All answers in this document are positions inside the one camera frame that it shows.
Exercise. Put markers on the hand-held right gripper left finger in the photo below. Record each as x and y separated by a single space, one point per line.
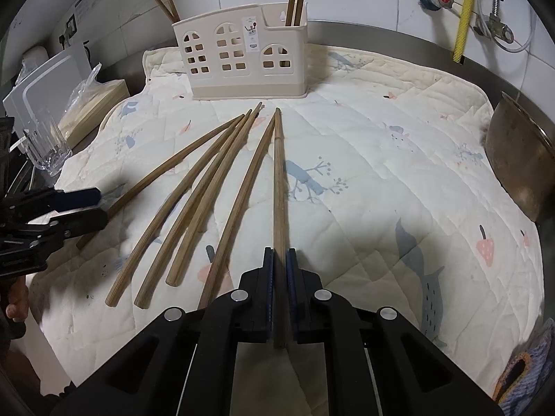
269 277

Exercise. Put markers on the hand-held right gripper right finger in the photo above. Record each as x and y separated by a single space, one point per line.
292 277

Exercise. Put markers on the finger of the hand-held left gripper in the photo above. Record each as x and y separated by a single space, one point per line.
82 222
78 197

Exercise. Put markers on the cream plastic utensil holder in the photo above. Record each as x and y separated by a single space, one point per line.
243 80

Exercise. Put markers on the person's left hand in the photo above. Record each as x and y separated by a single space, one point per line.
17 303

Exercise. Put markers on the clear glass cup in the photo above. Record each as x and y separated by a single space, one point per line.
47 147

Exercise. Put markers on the wooden box in plastic bag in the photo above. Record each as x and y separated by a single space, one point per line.
95 104

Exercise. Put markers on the white plastic cutting board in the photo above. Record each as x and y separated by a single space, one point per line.
47 82

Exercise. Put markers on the quilted printed mat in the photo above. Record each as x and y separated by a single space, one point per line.
390 173

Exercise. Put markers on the metal bowl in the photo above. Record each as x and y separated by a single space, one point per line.
516 160

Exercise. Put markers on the blue knitted cloth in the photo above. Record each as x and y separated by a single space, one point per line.
533 364

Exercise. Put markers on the grey metal valve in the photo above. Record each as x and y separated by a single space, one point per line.
498 30

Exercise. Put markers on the wall socket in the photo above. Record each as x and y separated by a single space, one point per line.
70 25

